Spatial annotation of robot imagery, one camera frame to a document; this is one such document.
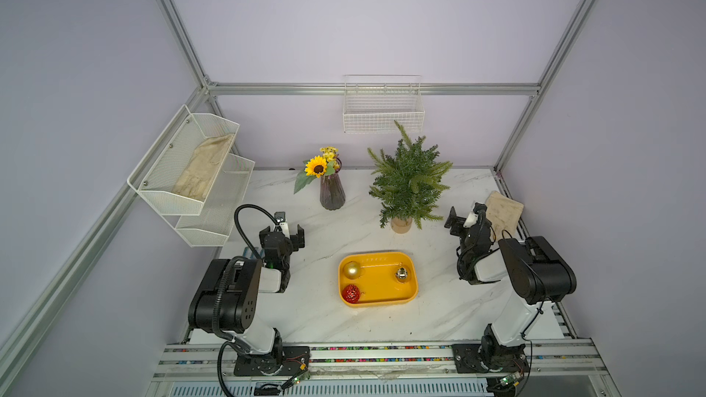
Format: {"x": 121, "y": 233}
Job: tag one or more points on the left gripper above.
{"x": 296, "y": 241}

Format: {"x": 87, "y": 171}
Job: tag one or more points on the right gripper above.
{"x": 457, "y": 223}

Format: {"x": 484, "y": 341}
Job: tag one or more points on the matte gold ball ornament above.
{"x": 352, "y": 270}

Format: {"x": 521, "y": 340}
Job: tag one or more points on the shiny silver-gold ball ornament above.
{"x": 402, "y": 275}

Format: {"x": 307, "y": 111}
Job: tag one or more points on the red glitter ball ornament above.
{"x": 351, "y": 294}

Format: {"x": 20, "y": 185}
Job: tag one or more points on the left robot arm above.
{"x": 225, "y": 305}

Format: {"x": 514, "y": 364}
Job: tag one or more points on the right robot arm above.
{"x": 537, "y": 274}

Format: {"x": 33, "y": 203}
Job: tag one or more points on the small green christmas tree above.
{"x": 408, "y": 183}

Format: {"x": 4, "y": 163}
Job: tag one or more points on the beige glove on table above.
{"x": 504, "y": 214}

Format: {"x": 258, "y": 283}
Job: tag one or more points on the white mesh lower shelf basket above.
{"x": 213, "y": 227}

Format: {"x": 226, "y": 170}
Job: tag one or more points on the white mesh shelf basket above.
{"x": 155, "y": 178}
{"x": 213, "y": 227}

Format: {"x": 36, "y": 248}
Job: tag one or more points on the dark glass vase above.
{"x": 332, "y": 193}

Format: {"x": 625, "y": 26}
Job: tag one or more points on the sunflower bouquet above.
{"x": 323, "y": 165}

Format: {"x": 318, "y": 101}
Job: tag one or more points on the beige glove in basket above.
{"x": 196, "y": 180}

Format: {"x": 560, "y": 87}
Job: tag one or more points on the white mesh upper shelf basket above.
{"x": 155, "y": 178}

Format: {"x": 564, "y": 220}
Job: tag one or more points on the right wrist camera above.
{"x": 475, "y": 216}

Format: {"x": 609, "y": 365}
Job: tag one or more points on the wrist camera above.
{"x": 282, "y": 225}
{"x": 475, "y": 216}

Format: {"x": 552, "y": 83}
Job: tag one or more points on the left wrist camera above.
{"x": 282, "y": 225}

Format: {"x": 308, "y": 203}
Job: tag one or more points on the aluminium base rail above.
{"x": 560, "y": 367}

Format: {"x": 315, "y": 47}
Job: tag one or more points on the white wire wall basket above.
{"x": 375, "y": 104}

